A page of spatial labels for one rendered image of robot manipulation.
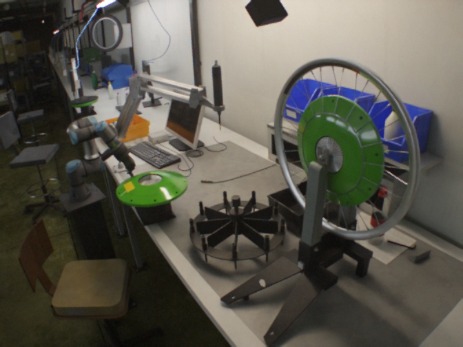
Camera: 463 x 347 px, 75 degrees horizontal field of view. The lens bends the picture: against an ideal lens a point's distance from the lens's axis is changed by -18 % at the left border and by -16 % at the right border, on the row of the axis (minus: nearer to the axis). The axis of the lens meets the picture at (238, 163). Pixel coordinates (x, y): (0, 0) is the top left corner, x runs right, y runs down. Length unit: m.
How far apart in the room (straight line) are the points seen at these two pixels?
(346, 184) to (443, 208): 0.65
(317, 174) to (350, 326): 0.46
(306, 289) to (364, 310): 0.20
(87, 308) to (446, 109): 1.69
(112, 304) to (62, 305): 0.25
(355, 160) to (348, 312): 0.47
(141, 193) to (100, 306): 0.56
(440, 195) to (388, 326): 0.63
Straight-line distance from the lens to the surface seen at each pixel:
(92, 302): 1.67
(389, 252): 1.36
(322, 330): 1.05
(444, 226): 1.54
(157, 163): 2.08
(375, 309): 1.13
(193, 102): 1.52
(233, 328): 1.05
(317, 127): 0.98
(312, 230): 1.02
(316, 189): 0.96
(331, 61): 0.94
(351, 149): 0.92
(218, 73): 1.43
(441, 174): 1.47
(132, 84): 1.79
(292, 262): 1.13
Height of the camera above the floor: 1.73
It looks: 24 degrees down
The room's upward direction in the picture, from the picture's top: 3 degrees counter-clockwise
